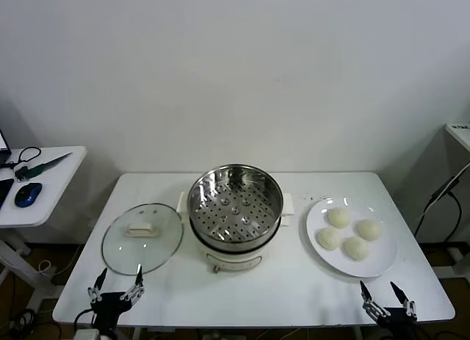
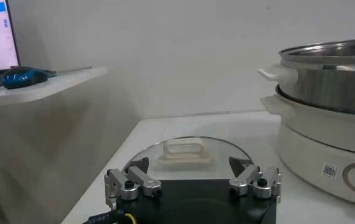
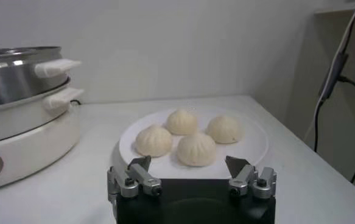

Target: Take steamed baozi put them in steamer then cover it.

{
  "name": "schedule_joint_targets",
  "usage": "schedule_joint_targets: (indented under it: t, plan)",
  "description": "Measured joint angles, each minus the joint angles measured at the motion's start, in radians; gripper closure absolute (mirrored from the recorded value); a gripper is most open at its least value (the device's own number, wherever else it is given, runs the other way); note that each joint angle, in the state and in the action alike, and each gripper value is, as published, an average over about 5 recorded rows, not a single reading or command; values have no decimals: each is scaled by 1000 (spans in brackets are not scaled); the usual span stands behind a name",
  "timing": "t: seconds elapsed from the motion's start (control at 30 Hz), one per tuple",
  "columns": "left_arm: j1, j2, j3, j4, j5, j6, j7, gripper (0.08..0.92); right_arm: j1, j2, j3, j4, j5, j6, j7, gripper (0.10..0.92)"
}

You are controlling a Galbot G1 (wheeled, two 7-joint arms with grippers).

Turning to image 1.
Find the steel perforated steamer basket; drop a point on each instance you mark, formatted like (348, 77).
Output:
(235, 211)

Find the white shelf desk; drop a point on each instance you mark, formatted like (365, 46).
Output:
(460, 134)

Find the white side table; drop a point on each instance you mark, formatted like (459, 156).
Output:
(55, 197)

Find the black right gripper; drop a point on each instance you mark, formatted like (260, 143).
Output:
(398, 323)

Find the laptop computer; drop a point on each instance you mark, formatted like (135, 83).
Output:
(3, 143)

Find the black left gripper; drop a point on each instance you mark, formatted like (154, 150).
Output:
(110, 305)

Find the black white clip tool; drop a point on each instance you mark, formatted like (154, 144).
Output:
(22, 173)

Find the white oval plate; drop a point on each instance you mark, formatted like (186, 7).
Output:
(382, 255)

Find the blue computer mouse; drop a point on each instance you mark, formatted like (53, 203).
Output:
(28, 194)

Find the black smartphone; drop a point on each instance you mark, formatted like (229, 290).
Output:
(5, 191)

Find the white steamed baozi bun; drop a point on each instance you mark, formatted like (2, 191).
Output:
(369, 230)
(355, 248)
(339, 217)
(329, 238)

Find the white electric cooker base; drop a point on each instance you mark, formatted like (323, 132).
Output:
(235, 259)

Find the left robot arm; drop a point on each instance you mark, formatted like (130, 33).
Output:
(88, 335)

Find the round glass lid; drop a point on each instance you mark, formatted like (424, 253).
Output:
(141, 241)

